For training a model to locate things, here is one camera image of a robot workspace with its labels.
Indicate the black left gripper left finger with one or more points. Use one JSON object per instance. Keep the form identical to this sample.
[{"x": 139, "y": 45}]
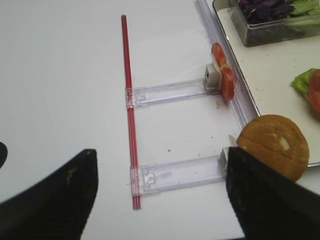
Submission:
[{"x": 56, "y": 208}]

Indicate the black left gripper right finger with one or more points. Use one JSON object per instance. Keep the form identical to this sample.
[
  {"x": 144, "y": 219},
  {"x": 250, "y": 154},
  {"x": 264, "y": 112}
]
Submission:
[{"x": 269, "y": 206}]

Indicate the upright tomato slices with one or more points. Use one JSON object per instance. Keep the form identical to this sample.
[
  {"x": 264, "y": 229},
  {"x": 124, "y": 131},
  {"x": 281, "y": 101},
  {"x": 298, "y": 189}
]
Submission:
[{"x": 227, "y": 88}]

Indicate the lettuce leaf on tray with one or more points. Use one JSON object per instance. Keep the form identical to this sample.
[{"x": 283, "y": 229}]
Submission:
[{"x": 302, "y": 81}]

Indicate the tomato slice on tray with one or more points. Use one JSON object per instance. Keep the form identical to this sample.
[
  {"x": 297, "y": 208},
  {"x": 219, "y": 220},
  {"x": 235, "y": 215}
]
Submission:
[{"x": 314, "y": 91}]

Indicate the green lettuce in container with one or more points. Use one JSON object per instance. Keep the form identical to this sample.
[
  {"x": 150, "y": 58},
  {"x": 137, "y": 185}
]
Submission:
[{"x": 310, "y": 11}]

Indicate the brown bun bottom slice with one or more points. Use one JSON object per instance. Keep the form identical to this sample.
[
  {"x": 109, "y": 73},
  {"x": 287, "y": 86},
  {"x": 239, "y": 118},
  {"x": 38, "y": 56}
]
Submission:
[{"x": 277, "y": 142}]

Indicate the white pusher block lower left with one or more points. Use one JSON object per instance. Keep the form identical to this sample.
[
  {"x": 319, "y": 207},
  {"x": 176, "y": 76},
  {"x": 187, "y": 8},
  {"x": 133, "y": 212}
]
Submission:
[{"x": 223, "y": 159}]

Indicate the white pusher block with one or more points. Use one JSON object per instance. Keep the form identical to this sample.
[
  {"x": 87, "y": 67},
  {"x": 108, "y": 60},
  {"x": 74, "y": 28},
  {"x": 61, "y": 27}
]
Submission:
[
  {"x": 213, "y": 77},
  {"x": 223, "y": 159}
]

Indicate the red rod left side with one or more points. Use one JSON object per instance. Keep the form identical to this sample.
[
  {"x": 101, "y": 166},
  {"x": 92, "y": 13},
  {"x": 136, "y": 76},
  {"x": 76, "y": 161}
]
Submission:
[{"x": 130, "y": 112}]

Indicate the white pusher block upper left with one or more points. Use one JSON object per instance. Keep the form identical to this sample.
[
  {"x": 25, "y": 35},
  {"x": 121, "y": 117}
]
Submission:
[{"x": 213, "y": 77}]

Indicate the metal tray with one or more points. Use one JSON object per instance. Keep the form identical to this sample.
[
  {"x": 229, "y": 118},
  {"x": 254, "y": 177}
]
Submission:
[{"x": 269, "y": 70}]

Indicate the clear plastic salad container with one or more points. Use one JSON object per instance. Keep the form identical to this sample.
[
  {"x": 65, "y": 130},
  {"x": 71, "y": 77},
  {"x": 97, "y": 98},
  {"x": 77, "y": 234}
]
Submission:
[{"x": 263, "y": 33}]

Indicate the purple cabbage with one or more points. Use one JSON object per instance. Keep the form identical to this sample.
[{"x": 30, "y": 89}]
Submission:
[{"x": 264, "y": 11}]

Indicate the clear rail lower left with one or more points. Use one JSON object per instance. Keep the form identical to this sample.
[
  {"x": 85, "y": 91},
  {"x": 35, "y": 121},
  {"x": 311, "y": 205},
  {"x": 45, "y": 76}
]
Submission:
[{"x": 157, "y": 178}]

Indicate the clear rail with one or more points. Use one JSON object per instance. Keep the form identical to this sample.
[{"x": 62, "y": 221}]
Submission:
[
  {"x": 157, "y": 178},
  {"x": 144, "y": 96}
]

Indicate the clear rail upper left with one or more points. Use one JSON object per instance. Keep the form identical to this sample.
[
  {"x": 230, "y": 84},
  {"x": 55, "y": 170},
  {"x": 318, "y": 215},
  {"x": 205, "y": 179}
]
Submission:
[{"x": 144, "y": 96}]

